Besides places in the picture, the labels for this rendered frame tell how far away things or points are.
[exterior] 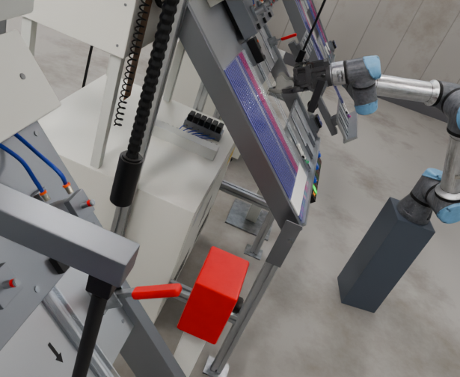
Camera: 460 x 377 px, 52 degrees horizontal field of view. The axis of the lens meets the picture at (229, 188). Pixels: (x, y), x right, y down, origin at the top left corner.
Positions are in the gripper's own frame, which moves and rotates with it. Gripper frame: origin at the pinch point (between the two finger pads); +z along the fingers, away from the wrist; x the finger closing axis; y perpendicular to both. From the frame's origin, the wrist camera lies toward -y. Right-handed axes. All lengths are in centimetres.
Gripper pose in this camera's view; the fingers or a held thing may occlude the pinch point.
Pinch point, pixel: (273, 90)
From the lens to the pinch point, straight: 164.3
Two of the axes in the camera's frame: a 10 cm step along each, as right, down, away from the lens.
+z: -9.4, 1.0, 3.2
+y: -2.4, -8.7, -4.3
